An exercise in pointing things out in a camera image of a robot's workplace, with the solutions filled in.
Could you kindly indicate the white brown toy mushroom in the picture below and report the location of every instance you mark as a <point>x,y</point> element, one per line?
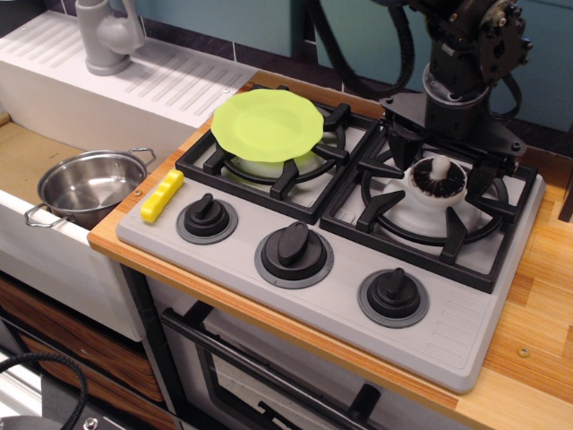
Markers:
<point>436,182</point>

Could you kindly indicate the white burner cap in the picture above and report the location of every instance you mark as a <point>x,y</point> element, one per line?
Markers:
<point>308,165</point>
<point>425,221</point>

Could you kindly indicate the lime green plastic plate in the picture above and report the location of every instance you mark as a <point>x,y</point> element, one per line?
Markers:
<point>267,125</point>

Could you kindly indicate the black left burner grate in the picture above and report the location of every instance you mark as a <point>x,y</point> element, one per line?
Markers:
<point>346,134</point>

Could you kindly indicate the toy oven door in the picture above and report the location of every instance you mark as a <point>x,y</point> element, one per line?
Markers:
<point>248,379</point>

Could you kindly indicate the black right burner grate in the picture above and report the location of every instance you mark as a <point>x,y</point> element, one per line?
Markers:
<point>482,258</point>

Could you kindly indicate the grey toy stove top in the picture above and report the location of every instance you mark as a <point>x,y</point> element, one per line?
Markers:
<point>447,346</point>

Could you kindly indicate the black stove knob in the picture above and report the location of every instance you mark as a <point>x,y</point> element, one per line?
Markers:
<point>294,257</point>
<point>393,298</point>
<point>207,221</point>

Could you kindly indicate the wooden drawer front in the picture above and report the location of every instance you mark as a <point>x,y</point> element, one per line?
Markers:
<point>90,341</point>

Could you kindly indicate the black left stove knob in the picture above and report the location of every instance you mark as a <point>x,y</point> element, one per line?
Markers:
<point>207,221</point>

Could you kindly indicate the stainless steel pot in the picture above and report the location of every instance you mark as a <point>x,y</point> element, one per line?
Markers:
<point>85,188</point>

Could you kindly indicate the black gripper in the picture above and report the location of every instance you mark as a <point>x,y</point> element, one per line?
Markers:
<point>464,130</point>

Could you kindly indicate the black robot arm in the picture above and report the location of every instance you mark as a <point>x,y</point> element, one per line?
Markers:
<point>475,44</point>

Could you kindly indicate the black burner grate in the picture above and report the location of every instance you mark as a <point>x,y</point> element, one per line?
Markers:
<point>346,134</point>
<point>482,258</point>

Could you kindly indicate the yellow toy fry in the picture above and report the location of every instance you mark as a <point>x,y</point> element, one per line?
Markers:
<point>153,206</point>

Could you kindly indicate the white left burner cap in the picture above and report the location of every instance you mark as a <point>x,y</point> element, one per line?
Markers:
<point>308,165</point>

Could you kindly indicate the white right burner cap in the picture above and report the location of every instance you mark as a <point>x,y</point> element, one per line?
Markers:
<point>425,221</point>

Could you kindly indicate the black middle stove knob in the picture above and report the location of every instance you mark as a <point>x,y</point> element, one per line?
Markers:
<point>294,257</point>

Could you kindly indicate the black right stove knob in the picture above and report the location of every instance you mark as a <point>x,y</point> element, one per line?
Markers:
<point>393,298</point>

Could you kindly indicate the white toy sink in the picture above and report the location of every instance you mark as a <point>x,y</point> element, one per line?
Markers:
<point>156,104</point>

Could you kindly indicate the grey toy faucet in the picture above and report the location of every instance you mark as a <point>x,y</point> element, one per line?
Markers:
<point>108,40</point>

